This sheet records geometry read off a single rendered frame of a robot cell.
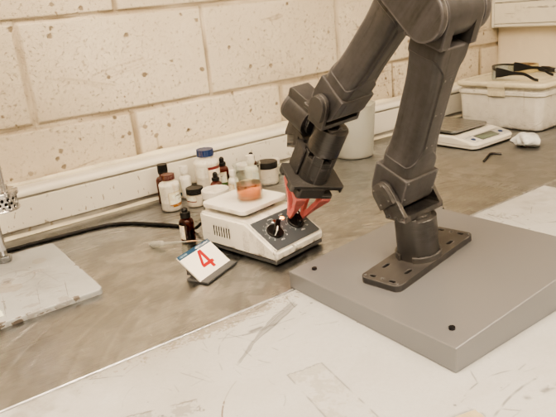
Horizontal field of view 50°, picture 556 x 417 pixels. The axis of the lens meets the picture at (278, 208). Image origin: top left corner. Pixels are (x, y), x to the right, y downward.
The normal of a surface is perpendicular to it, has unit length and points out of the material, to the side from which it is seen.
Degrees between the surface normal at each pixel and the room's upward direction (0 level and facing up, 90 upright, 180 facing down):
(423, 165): 112
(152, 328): 0
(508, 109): 93
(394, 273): 4
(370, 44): 97
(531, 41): 91
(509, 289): 4
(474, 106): 93
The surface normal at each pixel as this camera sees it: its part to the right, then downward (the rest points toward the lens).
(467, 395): -0.09, -0.94
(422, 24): -0.80, 0.33
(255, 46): 0.58, 0.21
